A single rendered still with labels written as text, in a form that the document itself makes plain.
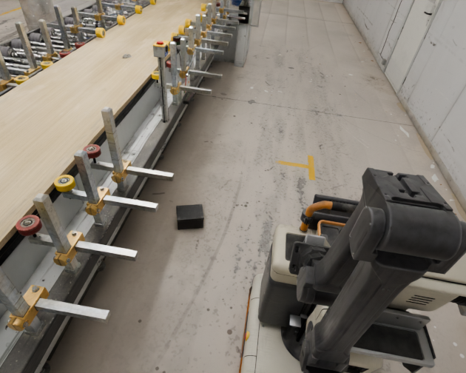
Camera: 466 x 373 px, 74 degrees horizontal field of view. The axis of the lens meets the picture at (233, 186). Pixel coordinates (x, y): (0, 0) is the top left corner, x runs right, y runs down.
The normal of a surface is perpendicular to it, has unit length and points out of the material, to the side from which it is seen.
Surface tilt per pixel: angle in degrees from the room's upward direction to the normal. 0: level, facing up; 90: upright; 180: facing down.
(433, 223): 26
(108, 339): 0
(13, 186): 0
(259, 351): 0
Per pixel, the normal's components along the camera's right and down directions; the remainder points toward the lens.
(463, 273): -0.04, -0.11
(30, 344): 0.08, -0.74
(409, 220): 0.00, -0.38
